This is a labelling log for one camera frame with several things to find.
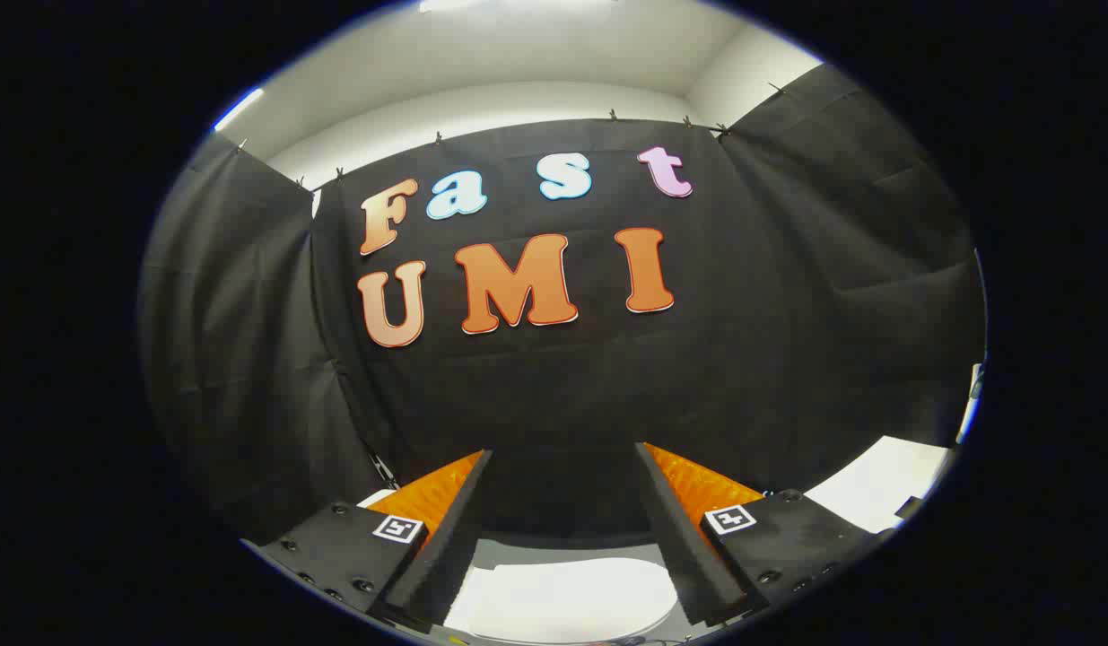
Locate grey panelled cabinet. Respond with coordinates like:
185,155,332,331
805,437,954,535

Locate white toilet lid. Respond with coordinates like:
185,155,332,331
446,556,680,636

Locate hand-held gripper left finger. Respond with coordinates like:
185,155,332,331
256,449,496,633

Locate black backdrop cloth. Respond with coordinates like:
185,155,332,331
139,63,987,541

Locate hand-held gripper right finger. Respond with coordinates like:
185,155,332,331
634,441,882,627

